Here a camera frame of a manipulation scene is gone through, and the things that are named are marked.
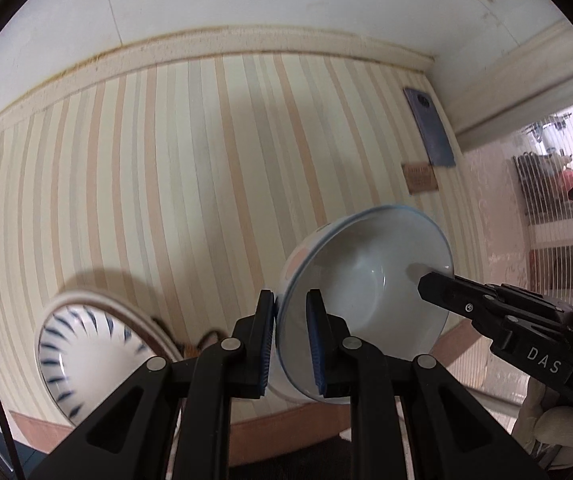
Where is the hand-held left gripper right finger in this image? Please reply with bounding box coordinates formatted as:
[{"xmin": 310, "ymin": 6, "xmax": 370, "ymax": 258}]
[{"xmin": 305, "ymin": 287, "xmax": 547, "ymax": 480}]

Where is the person's right hand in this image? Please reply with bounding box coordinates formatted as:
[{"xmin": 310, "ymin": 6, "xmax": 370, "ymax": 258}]
[{"xmin": 510, "ymin": 377, "xmax": 573, "ymax": 467}]

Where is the grey smartphone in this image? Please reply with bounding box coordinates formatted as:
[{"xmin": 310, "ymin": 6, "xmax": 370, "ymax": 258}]
[{"xmin": 403, "ymin": 87, "xmax": 456, "ymax": 168}]

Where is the blue rimmed dotted bowl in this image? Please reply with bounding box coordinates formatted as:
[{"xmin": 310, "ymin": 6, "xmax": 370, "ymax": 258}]
[{"xmin": 274, "ymin": 204, "xmax": 454, "ymax": 403}]

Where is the striped cat print mat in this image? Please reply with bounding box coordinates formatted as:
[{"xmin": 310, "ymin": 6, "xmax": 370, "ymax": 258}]
[{"xmin": 0, "ymin": 52, "xmax": 492, "ymax": 461}]

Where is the blue striped white plate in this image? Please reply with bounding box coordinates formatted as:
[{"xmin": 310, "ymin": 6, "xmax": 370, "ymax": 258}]
[{"xmin": 36, "ymin": 304, "xmax": 160, "ymax": 428}]

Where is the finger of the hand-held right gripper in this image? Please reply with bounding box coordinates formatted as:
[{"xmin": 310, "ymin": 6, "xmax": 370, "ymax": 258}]
[{"xmin": 417, "ymin": 271, "xmax": 573, "ymax": 332}]

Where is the small brown card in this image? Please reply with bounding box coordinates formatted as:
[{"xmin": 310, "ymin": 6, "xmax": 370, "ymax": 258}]
[{"xmin": 401, "ymin": 162, "xmax": 439, "ymax": 195}]

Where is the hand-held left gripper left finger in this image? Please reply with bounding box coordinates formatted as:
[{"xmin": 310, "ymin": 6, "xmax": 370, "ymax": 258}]
[{"xmin": 31, "ymin": 289, "xmax": 277, "ymax": 480}]

